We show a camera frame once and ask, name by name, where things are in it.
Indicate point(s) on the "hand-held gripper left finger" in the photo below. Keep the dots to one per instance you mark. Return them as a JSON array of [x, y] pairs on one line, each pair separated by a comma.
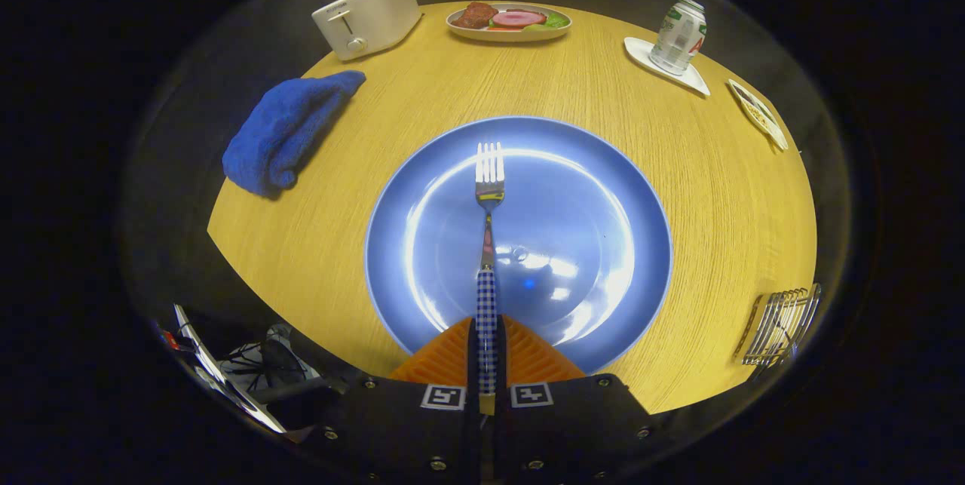
[[399, 432]]

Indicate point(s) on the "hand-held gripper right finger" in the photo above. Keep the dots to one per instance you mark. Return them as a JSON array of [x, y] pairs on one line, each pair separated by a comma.
[[573, 432]]

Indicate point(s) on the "blue round plate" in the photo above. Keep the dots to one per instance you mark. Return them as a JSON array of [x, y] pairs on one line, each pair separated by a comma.
[[588, 228]]

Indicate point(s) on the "blue folded towel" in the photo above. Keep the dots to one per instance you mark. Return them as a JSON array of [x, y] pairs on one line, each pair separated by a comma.
[[286, 130]]

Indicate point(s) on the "white divided dish with beans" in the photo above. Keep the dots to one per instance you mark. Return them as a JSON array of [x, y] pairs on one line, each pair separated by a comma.
[[758, 114]]

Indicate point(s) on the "white square coaster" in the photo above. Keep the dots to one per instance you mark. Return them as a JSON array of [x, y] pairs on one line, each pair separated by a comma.
[[641, 51]]

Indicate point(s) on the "grey plate with food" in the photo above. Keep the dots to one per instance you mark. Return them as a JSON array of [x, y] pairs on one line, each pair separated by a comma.
[[467, 32]]

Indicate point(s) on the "white and green drink can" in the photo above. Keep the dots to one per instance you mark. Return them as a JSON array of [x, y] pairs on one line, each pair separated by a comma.
[[677, 36]]

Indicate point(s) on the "green lettuce leaf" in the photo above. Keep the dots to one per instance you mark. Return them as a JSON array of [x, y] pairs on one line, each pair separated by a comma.
[[556, 19]]

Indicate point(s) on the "pink ham slice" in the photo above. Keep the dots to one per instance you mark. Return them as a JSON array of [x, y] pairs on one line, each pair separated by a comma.
[[519, 18]]

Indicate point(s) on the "white toaster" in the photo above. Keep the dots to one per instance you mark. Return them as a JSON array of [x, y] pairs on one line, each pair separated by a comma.
[[377, 13]]

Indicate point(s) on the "brown meat piece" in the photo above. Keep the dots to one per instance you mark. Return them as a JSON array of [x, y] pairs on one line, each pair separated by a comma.
[[475, 15]]

